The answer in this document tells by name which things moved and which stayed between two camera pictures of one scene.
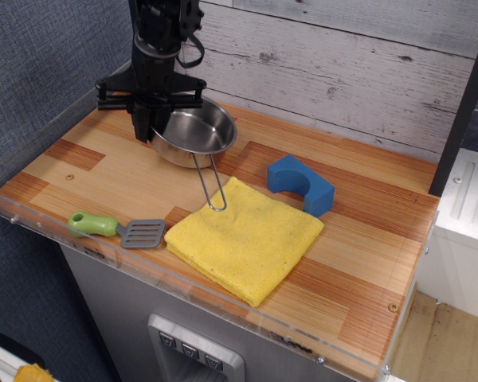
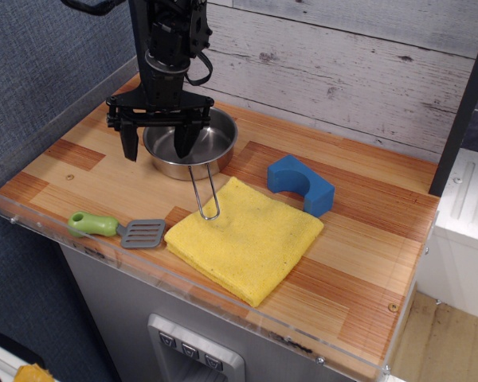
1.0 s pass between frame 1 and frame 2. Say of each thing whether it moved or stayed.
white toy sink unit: stayed
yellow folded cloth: stayed
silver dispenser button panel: stayed
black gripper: moved
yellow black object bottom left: stayed
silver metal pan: moved
